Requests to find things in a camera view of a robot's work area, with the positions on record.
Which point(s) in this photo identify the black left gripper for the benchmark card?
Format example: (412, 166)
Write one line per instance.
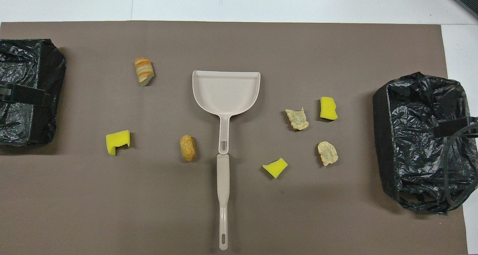
(26, 97)

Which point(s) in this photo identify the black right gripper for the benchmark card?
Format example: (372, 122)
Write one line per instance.
(455, 128)

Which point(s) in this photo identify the notched yellow sponge piece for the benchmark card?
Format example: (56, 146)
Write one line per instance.
(112, 143)

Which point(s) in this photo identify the orange striped bread piece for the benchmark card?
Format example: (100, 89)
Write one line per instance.
(143, 70)

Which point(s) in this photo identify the rectangular yellow sponge piece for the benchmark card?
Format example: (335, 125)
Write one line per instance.
(328, 108)

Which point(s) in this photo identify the beige piece with flap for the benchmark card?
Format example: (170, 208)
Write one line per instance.
(297, 119)

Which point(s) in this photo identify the brown oval bread roll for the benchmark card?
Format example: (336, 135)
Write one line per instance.
(188, 148)

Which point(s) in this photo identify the yellow sponge wedge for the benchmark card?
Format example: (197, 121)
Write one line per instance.
(275, 168)

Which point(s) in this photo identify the beige plastic dustpan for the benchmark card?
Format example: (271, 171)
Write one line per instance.
(226, 92)

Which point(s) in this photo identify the black bag lined bin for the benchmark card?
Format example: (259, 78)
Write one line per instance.
(22, 61)
(410, 105)

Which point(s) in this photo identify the beige rounded crumpled piece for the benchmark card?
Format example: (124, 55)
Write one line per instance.
(327, 154)

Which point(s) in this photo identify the brown paper table mat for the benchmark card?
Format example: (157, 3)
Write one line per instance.
(112, 210)

